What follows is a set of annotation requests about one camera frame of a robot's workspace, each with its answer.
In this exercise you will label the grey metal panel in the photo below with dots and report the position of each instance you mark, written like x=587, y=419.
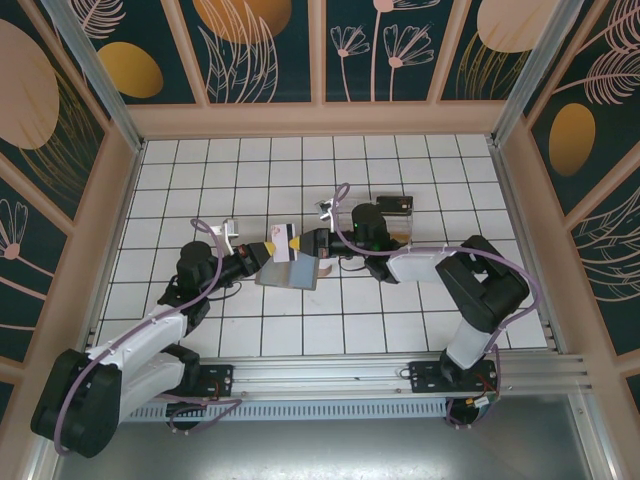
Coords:
x=320, y=450

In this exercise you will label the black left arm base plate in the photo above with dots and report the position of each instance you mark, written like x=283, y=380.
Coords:
x=220, y=377

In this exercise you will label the aluminium mounting rail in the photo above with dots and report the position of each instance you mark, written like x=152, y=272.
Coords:
x=320, y=372

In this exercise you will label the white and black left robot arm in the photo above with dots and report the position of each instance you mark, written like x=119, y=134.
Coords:
x=150, y=375

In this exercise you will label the aluminium frame post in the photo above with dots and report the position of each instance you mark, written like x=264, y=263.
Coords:
x=100, y=85
x=530, y=70

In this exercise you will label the gold credit card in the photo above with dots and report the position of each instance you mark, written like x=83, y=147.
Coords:
x=401, y=235

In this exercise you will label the black credit card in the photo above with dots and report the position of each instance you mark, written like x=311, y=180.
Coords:
x=397, y=204

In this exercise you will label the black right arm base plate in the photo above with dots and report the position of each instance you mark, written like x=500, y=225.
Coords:
x=422, y=375

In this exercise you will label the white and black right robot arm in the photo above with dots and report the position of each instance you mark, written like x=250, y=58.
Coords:
x=415, y=265

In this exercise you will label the clear acrylic card organizer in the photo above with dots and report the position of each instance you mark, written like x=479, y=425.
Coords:
x=400, y=225

